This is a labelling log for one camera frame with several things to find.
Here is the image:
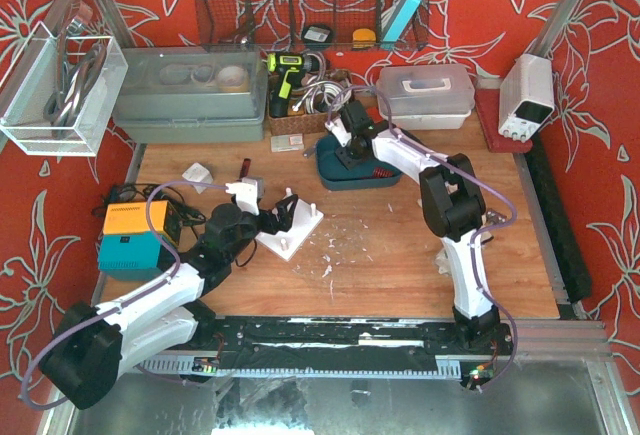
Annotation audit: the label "white timer switch box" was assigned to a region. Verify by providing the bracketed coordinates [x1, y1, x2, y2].
[434, 249, 452, 276]

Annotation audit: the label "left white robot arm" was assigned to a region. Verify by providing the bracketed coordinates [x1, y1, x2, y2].
[38, 195, 299, 409]

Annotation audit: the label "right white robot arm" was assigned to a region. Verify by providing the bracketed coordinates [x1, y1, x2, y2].
[325, 101, 500, 348]

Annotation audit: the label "red spring front tray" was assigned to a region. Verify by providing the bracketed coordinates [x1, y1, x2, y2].
[372, 167, 394, 179]

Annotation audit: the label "dark green plastic tray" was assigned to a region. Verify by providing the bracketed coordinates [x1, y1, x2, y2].
[316, 135, 402, 191]

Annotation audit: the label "small clear parts box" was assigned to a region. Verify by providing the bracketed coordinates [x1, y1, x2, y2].
[270, 134, 304, 153]

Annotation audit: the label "woven brown basket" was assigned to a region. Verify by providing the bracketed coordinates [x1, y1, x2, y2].
[265, 75, 327, 136]

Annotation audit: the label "small white cube block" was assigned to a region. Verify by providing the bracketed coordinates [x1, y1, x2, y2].
[182, 162, 213, 194]

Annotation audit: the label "white clear lidded case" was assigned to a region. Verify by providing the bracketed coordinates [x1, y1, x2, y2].
[376, 64, 475, 130]

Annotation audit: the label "yellow tape measure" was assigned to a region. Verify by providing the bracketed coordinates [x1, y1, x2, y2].
[352, 28, 377, 50]

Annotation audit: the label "black round tape measure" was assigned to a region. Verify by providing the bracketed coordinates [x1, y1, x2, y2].
[301, 24, 334, 51]

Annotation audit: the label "orange teal device box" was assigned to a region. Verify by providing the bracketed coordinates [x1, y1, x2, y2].
[98, 201, 174, 281]

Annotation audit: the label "red flat case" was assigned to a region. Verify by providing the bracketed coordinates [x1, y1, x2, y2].
[475, 89, 533, 154]

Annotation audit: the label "grey plastic storage box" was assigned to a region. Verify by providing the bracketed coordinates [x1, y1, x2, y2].
[113, 47, 268, 144]

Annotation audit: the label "small metal hardware pieces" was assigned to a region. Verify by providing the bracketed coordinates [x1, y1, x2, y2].
[485, 209, 507, 225]

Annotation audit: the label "white work glove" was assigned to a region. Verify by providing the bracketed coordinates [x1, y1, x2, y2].
[480, 223, 494, 245]

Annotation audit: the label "white power supply unit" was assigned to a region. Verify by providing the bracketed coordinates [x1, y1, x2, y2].
[498, 54, 554, 143]

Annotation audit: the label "blue white book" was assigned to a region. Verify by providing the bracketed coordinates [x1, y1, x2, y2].
[380, 0, 423, 49]

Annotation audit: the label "clear acrylic side bin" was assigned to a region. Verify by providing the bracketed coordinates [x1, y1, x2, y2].
[1, 23, 128, 157]

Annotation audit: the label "white peg base plate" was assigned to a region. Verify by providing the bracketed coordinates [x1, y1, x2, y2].
[256, 199, 324, 261]

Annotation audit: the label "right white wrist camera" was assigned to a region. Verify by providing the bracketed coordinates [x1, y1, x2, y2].
[325, 118, 351, 147]

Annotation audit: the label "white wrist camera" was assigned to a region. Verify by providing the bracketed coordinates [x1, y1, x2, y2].
[226, 177, 264, 215]
[325, 118, 351, 147]

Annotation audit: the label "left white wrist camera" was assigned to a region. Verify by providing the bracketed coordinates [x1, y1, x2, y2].
[226, 177, 264, 215]

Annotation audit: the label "metal angle bracket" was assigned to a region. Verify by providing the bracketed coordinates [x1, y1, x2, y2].
[303, 147, 316, 159]

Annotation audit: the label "white coiled cable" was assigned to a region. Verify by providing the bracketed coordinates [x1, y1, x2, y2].
[308, 79, 354, 112]

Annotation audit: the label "green black cordless drill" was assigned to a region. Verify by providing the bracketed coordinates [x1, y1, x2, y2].
[267, 52, 320, 118]

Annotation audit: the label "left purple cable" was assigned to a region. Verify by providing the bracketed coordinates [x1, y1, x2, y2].
[18, 179, 236, 410]

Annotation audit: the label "purple cable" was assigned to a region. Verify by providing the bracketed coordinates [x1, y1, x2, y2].
[327, 85, 521, 391]
[18, 179, 236, 410]

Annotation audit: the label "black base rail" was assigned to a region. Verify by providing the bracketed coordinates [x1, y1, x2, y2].
[169, 314, 516, 371]

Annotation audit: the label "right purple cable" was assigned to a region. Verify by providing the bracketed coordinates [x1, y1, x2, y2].
[327, 85, 521, 391]

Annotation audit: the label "black wire hanging basket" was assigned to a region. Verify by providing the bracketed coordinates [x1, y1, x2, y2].
[194, 0, 431, 54]

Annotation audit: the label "black cable duct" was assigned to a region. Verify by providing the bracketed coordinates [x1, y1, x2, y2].
[524, 134, 592, 303]

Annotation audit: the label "grey cables in bin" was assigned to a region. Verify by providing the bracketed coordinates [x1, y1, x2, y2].
[43, 29, 109, 139]

